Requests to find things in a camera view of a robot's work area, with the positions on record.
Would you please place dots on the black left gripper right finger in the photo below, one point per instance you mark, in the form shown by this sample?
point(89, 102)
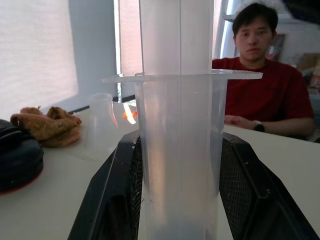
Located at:
point(255, 190)

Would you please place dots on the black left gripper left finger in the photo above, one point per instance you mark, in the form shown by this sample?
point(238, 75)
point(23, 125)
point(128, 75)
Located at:
point(110, 190)

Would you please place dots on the large translucent plastic syringe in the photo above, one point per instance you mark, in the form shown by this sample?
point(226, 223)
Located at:
point(180, 125)

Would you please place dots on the person's bare hand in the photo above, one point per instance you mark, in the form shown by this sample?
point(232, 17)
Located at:
point(236, 121)

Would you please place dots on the black wristwatch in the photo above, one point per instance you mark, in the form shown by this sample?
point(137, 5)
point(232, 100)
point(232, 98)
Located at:
point(259, 126)

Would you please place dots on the clear plastic flask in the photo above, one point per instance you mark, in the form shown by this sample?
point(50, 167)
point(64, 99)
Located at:
point(101, 125)

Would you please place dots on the brown crumpled cloth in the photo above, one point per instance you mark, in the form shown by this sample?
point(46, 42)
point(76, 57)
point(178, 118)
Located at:
point(50, 126)

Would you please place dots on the person in red shirt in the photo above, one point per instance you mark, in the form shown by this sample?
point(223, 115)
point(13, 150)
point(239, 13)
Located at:
point(265, 92)

